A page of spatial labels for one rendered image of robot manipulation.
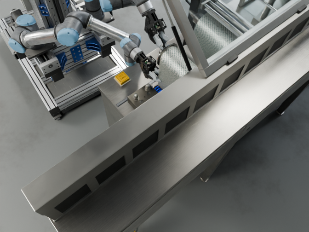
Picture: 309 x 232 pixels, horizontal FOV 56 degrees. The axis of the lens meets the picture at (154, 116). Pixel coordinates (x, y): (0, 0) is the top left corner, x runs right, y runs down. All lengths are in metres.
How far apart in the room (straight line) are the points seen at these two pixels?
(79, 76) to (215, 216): 1.75
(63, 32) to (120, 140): 1.04
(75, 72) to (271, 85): 1.97
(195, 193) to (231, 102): 1.44
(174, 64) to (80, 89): 1.40
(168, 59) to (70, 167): 0.85
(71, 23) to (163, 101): 1.03
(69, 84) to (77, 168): 1.97
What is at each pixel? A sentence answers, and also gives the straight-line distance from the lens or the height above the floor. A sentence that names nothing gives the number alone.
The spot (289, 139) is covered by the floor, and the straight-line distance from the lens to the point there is 3.04.
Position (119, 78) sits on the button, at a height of 0.92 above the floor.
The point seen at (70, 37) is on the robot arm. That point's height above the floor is 1.18.
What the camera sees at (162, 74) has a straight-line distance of 1.65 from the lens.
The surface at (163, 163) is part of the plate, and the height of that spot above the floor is 1.44.
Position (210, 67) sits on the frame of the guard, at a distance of 1.06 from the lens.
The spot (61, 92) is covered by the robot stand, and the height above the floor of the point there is 0.21.
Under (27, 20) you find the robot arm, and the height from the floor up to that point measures 1.05.
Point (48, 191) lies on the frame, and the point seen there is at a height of 1.65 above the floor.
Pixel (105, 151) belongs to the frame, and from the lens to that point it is 0.91.
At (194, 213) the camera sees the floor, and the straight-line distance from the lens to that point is 2.57.
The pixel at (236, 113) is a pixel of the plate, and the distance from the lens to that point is 1.26.
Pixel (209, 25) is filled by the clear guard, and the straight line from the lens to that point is 1.08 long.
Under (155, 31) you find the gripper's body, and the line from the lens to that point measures 1.57.
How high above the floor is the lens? 2.50
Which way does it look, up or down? 63 degrees down
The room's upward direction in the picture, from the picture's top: 4 degrees clockwise
